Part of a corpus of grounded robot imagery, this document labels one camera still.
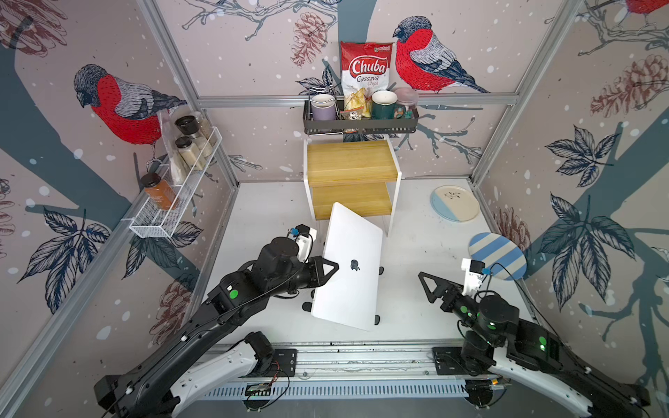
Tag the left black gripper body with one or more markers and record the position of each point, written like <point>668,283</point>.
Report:
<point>300,275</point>

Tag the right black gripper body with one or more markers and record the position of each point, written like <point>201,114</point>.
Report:
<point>469,313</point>

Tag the silver laptop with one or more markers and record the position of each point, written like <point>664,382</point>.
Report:
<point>349,298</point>

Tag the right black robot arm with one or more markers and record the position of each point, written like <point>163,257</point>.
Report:
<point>496,340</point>

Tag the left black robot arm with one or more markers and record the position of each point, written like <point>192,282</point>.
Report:
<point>172,378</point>

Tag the black lid spice jar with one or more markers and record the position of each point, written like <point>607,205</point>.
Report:
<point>190,153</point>

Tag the tall black lid jar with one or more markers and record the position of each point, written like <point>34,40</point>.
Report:
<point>189,126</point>

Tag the blue striped plate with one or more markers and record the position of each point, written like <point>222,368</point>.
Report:
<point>503,257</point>

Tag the cream and blue plate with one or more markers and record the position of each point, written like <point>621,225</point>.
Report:
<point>454,203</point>

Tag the wooden two-tier shelf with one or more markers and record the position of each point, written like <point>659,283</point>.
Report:
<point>363,176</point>

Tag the orange spice jar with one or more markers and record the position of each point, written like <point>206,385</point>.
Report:
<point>160,192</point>

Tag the purple mug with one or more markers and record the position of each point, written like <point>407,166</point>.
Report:
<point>323,107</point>

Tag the green mug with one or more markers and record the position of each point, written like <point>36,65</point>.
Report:
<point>385,106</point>

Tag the clear plastic bag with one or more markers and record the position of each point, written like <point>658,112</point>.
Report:
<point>179,170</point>

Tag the red Chuba chips bag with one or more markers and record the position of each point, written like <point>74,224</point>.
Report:
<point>365,69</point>

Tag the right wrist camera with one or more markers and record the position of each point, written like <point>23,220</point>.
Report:
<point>475,273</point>

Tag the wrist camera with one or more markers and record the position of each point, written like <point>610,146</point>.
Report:
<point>475,273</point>
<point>305,237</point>

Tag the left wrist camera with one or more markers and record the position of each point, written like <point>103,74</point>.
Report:
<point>305,237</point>

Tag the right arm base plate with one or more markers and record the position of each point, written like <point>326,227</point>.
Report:
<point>450,361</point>

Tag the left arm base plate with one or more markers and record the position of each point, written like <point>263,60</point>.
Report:
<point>282,364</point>

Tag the dark wall shelf basket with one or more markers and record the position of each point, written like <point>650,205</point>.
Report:
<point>363,126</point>

